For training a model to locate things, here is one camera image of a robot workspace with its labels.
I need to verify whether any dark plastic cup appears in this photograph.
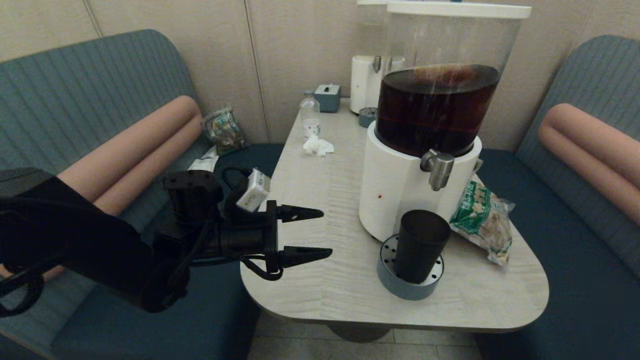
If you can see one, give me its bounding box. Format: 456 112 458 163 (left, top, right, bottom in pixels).
394 209 452 285

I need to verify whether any steel dispenser tap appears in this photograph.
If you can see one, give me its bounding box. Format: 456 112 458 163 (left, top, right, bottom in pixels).
420 150 455 192

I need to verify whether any crumpled white tissue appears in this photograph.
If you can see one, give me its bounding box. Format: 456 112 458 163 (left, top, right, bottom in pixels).
303 134 335 157

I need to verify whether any white napkin pack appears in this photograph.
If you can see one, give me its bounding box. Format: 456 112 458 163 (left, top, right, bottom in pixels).
187 145 220 173

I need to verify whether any clear plastic bottle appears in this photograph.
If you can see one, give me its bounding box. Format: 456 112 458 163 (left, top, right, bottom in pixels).
300 90 321 138

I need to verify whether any large white tea dispenser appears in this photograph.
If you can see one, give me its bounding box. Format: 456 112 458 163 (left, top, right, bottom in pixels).
357 0 532 244

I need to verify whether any round blue-grey perforated drip tray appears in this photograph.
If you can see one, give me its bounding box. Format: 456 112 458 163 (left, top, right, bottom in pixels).
376 234 445 301

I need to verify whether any dark snack bag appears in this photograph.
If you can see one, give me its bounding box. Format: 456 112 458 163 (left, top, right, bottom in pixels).
201 105 249 156

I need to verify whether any blue-grey tissue box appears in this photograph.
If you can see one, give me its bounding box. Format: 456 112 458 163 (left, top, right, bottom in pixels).
314 83 342 113

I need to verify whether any pink cylindrical bolster cushion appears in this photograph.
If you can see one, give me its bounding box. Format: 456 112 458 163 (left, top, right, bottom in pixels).
0 95 203 281
538 103 640 226

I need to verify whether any small white drink dispenser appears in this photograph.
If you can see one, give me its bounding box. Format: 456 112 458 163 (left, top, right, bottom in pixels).
350 0 401 115

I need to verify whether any green label snack bag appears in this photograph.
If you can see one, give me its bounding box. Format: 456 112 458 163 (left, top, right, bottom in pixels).
448 177 516 267

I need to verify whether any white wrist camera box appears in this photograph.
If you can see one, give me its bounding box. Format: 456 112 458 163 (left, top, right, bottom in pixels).
236 168 272 213

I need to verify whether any short black camera cable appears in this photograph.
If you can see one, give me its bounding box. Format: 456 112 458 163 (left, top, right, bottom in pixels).
221 166 253 193

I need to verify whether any bronze table pedestal base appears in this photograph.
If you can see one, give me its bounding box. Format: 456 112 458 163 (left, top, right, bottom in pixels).
327 325 393 344

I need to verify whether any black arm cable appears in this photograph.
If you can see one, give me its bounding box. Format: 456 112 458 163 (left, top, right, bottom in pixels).
0 255 66 318

